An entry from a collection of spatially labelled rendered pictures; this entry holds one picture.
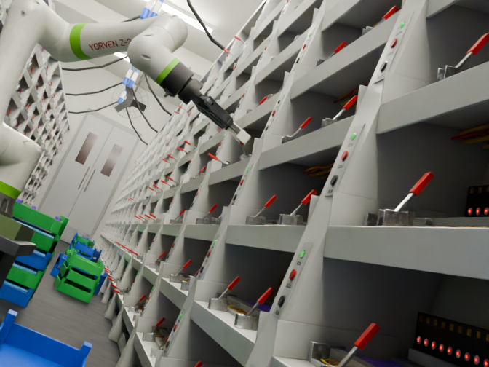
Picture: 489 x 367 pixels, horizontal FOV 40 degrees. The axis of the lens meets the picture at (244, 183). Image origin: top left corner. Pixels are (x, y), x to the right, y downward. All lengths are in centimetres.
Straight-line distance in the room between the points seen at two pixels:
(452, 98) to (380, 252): 20
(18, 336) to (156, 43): 86
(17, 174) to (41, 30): 45
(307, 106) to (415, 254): 105
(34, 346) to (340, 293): 84
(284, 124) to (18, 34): 89
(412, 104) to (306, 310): 32
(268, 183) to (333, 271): 73
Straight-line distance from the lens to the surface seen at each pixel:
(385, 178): 102
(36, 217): 288
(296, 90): 169
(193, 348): 167
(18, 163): 216
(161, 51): 192
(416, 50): 108
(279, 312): 101
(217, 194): 237
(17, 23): 218
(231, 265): 166
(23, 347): 163
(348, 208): 99
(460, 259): 65
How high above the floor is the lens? 41
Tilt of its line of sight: 9 degrees up
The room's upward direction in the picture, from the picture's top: 25 degrees clockwise
